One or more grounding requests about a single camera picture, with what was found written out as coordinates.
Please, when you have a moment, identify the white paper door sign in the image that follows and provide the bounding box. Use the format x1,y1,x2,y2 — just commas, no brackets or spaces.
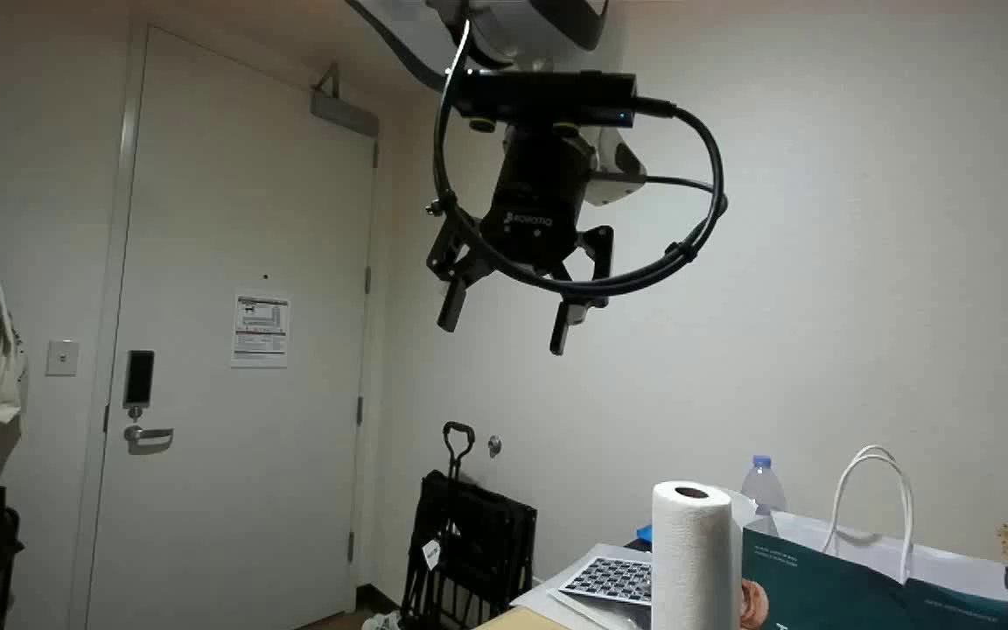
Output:
229,286,293,371

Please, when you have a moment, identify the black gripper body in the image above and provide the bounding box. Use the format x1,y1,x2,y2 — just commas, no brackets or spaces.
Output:
422,121,618,310

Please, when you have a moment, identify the white room door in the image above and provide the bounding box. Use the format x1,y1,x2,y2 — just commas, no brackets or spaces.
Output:
83,25,381,630

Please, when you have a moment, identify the black electronic door lock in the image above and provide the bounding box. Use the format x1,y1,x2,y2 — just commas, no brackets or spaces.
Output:
121,345,162,412

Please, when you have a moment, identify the teal gift bag white handle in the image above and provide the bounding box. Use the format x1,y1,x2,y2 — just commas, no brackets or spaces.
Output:
740,442,1008,630

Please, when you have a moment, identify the white paper towel roll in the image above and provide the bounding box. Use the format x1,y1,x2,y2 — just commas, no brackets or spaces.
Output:
646,476,748,630

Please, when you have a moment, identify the clear plastic water bottle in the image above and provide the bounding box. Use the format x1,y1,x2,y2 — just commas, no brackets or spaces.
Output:
740,453,792,539

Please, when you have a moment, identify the grey door closer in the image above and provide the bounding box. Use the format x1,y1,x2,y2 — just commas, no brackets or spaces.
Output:
308,60,381,139

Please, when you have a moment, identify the silver door handle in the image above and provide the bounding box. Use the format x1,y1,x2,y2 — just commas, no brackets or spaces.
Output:
118,420,177,460

